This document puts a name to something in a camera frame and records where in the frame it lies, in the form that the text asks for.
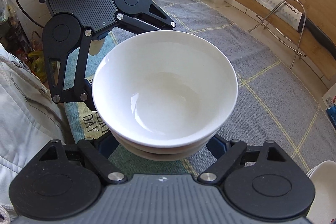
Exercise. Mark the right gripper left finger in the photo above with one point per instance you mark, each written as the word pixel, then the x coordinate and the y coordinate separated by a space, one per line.
pixel 96 153

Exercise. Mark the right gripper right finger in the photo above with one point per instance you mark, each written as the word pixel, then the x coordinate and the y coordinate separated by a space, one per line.
pixel 228 155

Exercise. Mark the floral white bowl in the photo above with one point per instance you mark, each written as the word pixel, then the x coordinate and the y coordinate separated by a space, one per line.
pixel 159 157
pixel 164 149

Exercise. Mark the plate with food stain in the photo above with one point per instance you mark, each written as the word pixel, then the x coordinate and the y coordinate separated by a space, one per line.
pixel 322 209

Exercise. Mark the santoku kitchen knife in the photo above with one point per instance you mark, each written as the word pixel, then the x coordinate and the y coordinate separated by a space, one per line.
pixel 295 19

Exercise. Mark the grey teal table cloth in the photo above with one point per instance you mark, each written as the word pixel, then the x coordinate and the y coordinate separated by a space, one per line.
pixel 272 102

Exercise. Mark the blue white salt bag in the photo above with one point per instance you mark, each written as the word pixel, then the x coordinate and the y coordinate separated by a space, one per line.
pixel 329 98

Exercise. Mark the metal wire stand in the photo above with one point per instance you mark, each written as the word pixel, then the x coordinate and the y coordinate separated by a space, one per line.
pixel 282 31

